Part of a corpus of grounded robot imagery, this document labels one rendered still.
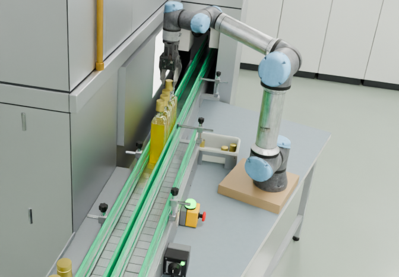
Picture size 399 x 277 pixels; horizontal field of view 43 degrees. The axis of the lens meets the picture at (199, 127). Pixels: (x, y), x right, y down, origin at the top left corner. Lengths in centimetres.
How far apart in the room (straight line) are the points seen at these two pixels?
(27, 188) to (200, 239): 68
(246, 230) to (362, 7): 412
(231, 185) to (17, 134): 99
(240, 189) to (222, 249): 37
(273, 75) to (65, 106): 76
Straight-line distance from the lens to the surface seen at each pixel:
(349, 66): 601
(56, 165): 165
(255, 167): 205
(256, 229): 208
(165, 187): 202
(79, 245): 174
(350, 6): 583
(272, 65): 187
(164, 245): 175
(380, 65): 606
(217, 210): 215
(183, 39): 321
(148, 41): 227
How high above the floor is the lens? 199
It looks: 26 degrees down
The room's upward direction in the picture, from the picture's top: 6 degrees clockwise
